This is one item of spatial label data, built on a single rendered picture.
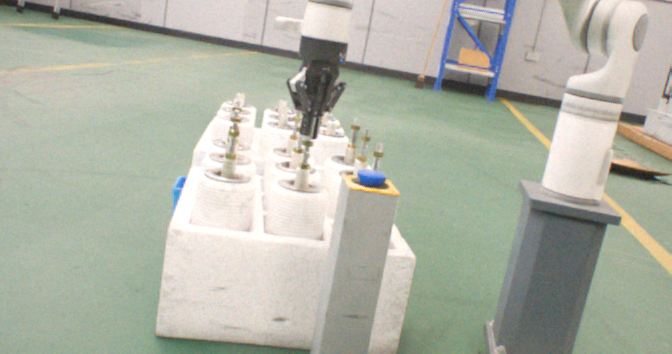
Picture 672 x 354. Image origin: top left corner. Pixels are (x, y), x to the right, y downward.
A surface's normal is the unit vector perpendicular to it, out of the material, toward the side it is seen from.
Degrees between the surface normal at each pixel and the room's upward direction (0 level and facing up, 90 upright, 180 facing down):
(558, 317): 90
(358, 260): 90
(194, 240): 90
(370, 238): 90
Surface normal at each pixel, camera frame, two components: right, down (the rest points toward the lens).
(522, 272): -0.80, 0.00
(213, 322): 0.12, 0.24
